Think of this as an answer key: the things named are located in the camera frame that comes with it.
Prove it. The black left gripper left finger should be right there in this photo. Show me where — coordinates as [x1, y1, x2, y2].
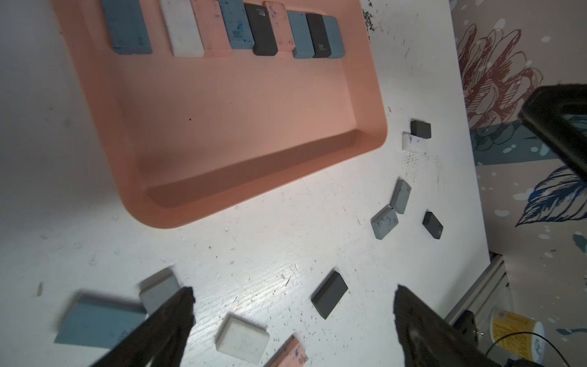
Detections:
[94, 287, 196, 366]

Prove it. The teal eraser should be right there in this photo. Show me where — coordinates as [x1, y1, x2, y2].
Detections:
[54, 295, 147, 350]
[323, 16, 345, 59]
[219, 0, 255, 50]
[287, 11, 315, 59]
[100, 0, 153, 55]

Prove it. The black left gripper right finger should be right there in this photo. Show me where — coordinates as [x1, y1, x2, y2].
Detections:
[394, 285, 495, 367]

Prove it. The pink plastic storage tray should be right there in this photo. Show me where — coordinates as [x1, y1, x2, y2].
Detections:
[52, 1, 388, 229]

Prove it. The pink eraser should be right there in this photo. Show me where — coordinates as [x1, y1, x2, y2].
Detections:
[191, 0, 232, 57]
[265, 335, 309, 367]
[264, 1, 295, 53]

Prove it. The grey-blue eraser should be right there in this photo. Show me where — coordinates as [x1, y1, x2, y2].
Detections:
[139, 268, 180, 315]

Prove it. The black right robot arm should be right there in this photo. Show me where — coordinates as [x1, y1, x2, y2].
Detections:
[518, 84, 586, 180]

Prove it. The grey eraser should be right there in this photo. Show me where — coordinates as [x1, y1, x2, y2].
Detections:
[390, 179, 411, 214]
[371, 205, 399, 240]

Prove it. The white eraser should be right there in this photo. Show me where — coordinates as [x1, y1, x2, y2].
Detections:
[160, 0, 204, 58]
[402, 133, 426, 154]
[216, 315, 270, 364]

